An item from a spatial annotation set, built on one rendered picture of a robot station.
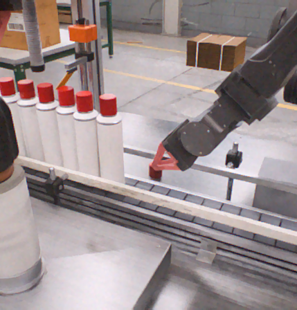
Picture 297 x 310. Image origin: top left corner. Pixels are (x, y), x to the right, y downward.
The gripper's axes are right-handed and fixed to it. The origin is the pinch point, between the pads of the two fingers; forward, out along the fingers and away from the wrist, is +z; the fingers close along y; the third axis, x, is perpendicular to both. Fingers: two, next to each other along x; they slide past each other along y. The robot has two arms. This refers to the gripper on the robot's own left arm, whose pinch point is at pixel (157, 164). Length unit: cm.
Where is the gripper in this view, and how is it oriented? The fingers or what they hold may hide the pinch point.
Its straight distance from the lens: 72.7
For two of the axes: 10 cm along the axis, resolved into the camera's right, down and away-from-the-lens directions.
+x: 6.5, 7.5, 0.8
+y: -4.5, 4.7, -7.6
